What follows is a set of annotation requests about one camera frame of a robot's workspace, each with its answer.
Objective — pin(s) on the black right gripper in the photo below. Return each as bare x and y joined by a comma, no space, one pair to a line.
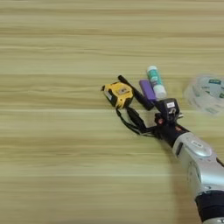
170,132

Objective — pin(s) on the purple eraser block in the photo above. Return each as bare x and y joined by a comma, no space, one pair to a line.
147,89

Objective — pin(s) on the clear adhesive tape roll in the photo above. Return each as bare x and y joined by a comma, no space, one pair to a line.
194,93

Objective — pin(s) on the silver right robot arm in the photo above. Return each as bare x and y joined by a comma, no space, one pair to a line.
201,169

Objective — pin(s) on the green white glue stick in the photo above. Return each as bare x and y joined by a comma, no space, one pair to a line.
155,80

